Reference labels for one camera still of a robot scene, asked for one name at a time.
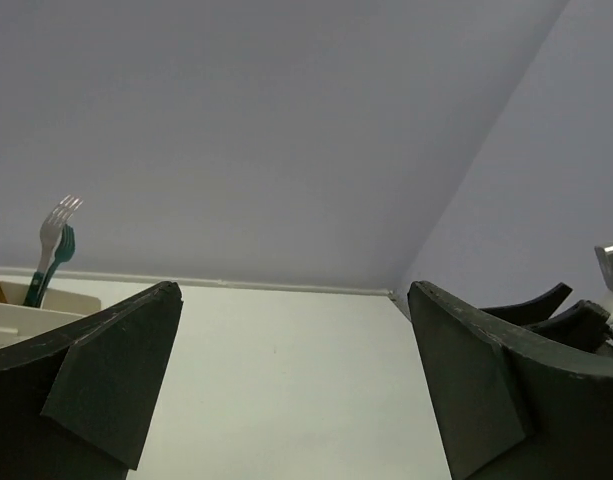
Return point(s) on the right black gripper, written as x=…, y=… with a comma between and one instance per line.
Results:
x=584, y=326

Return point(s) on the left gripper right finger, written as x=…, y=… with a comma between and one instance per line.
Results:
x=509, y=403

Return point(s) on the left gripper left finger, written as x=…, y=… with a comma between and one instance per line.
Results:
x=77, y=401

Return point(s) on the teal fork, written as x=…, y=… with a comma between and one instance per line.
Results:
x=40, y=281

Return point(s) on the pink handled silver fork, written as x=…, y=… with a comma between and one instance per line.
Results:
x=51, y=228

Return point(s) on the white utensil organizer tray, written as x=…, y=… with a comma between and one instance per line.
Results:
x=19, y=323

